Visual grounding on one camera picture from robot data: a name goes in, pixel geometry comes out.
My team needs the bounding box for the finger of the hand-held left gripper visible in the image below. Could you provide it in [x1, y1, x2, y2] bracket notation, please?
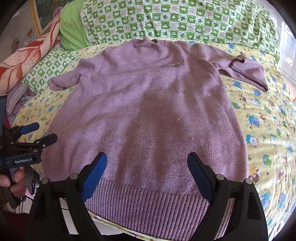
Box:
[5, 122, 40, 140]
[11, 133, 58, 153]

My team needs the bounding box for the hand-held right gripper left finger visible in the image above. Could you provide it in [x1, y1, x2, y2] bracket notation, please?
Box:
[25, 152, 108, 241]

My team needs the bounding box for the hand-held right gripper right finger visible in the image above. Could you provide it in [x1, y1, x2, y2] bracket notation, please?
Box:
[187, 152, 269, 241]

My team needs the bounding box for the purple knitted sweater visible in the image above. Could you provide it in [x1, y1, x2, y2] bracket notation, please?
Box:
[42, 37, 269, 241]

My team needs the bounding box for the person's left hand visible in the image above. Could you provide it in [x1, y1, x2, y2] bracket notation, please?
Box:
[0, 167, 27, 197]

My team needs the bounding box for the striped purple cloth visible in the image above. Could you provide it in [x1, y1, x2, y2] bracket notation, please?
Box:
[6, 82, 35, 112]

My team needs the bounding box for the green checked pillow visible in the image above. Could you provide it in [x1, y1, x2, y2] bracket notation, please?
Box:
[21, 45, 82, 95]

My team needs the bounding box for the orange floral blanket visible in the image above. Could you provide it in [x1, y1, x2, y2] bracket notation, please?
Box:
[0, 14, 62, 97]

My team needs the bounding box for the yellow cartoon bed sheet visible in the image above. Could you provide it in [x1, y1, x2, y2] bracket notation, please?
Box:
[10, 40, 296, 241]

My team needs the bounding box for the framed floral picture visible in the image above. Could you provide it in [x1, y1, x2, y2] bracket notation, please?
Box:
[30, 0, 70, 37]

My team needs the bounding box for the pink cloth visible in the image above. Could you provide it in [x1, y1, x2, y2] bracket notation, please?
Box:
[288, 82, 296, 101]

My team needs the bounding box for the green frog patterned quilt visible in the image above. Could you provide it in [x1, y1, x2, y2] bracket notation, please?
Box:
[80, 0, 281, 56]

